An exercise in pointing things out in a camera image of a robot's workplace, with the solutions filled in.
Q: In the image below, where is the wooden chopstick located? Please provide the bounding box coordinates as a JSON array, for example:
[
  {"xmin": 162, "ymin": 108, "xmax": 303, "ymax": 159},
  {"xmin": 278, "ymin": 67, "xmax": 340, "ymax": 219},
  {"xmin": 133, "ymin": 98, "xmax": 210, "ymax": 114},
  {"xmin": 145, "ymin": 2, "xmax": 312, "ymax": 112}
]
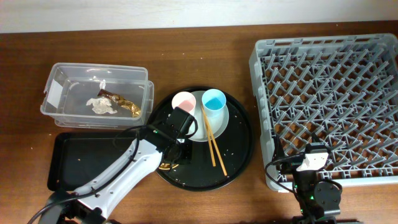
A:
[
  {"xmin": 208, "ymin": 121, "xmax": 228, "ymax": 176},
  {"xmin": 201, "ymin": 105, "xmax": 216, "ymax": 167}
]

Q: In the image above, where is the yellow bowl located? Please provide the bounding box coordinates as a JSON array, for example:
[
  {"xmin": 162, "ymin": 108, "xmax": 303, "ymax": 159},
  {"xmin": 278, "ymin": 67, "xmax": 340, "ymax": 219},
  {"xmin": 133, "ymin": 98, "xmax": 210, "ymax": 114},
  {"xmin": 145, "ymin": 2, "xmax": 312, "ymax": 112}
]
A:
[{"xmin": 158, "ymin": 163, "xmax": 178, "ymax": 170}]

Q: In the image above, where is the gold snack wrapper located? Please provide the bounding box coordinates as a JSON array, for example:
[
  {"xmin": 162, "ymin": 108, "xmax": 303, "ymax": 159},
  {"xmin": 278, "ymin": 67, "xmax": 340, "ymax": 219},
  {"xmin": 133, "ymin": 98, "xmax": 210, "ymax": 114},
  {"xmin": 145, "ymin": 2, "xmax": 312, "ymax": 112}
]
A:
[{"xmin": 98, "ymin": 89, "xmax": 141, "ymax": 118}]

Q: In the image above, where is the pink cup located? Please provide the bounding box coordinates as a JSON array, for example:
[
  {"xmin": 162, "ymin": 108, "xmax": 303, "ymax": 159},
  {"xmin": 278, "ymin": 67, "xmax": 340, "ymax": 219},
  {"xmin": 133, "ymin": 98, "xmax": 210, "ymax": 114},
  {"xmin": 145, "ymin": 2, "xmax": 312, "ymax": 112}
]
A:
[{"xmin": 172, "ymin": 91, "xmax": 197, "ymax": 116}]

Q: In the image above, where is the white tissue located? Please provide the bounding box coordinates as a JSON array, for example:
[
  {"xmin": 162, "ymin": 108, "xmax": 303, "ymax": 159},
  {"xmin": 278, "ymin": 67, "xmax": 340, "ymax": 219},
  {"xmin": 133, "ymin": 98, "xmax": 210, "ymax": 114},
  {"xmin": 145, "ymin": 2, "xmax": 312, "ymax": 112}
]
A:
[{"xmin": 86, "ymin": 96, "xmax": 118, "ymax": 114}]

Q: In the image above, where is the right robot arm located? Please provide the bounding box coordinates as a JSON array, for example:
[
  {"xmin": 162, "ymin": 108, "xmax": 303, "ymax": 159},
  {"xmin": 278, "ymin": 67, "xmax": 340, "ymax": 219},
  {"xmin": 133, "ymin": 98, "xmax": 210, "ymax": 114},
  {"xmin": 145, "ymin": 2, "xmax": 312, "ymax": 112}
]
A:
[{"xmin": 271, "ymin": 133, "xmax": 343, "ymax": 223}]

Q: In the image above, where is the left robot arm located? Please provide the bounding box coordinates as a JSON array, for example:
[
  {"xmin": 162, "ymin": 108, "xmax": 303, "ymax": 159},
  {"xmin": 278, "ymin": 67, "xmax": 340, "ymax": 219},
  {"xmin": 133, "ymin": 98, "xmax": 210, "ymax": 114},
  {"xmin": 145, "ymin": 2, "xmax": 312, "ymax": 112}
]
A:
[{"xmin": 30, "ymin": 107, "xmax": 198, "ymax": 223}]

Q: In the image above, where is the grey dishwasher rack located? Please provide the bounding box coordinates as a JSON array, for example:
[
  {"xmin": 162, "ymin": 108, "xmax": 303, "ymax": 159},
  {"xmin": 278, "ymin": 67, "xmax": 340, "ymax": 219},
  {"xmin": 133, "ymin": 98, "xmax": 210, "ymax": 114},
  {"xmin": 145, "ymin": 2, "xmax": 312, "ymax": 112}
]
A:
[{"xmin": 249, "ymin": 34, "xmax": 397, "ymax": 192}]

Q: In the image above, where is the light grey plate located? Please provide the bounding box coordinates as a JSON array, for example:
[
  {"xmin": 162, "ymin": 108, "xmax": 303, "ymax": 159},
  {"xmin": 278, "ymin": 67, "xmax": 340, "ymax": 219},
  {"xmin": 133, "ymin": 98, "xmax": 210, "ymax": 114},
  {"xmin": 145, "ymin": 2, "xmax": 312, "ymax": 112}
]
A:
[{"xmin": 189, "ymin": 91, "xmax": 229, "ymax": 142}]

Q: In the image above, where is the round black tray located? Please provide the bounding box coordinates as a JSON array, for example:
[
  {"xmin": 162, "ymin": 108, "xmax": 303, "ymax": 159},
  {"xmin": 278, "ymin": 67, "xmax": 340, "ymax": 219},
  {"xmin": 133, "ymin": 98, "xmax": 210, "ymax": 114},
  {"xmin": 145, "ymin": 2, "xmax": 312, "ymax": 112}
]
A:
[{"xmin": 156, "ymin": 86, "xmax": 254, "ymax": 191}]

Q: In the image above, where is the blue cup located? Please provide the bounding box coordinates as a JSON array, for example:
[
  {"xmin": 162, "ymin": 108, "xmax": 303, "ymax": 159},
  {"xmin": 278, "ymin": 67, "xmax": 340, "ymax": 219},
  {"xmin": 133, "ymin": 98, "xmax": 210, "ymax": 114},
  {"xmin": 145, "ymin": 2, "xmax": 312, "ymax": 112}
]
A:
[{"xmin": 201, "ymin": 88, "xmax": 226, "ymax": 117}]

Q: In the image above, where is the black rectangular tray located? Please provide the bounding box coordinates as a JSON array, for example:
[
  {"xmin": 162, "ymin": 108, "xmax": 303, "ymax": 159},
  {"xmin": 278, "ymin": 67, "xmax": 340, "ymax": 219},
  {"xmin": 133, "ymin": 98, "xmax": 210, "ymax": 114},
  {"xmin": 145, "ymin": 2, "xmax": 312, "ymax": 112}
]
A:
[{"xmin": 47, "ymin": 132, "xmax": 134, "ymax": 191}]

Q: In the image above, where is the clear plastic bin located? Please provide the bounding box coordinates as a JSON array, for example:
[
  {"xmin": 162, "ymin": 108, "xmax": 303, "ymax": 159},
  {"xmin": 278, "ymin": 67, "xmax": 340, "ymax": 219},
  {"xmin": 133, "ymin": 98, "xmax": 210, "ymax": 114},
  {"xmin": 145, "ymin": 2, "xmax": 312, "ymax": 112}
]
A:
[{"xmin": 40, "ymin": 63, "xmax": 154, "ymax": 129}]

